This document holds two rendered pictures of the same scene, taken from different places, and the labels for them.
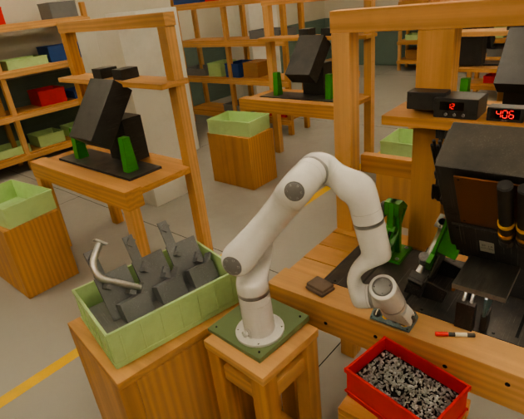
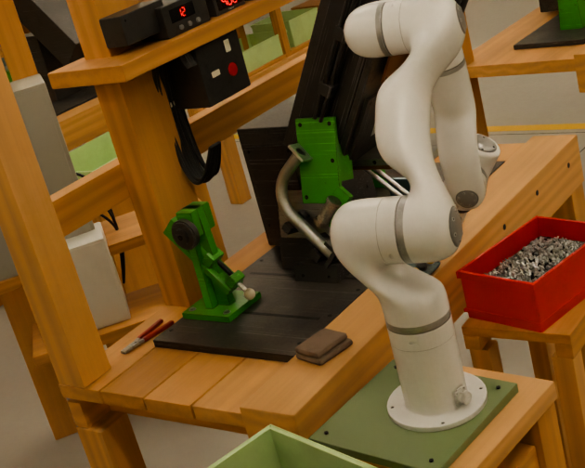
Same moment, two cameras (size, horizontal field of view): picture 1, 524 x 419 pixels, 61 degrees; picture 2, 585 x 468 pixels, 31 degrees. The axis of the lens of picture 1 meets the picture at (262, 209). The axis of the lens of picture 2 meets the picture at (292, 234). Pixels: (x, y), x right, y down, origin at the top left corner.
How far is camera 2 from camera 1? 2.38 m
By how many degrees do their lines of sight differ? 82
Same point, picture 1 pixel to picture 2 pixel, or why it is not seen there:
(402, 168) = (102, 191)
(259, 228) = (426, 138)
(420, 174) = (159, 164)
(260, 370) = (534, 387)
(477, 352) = (469, 226)
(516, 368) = (492, 207)
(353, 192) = not seen: hidden behind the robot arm
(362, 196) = not seen: hidden behind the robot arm
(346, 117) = (19, 129)
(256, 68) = not seen: outside the picture
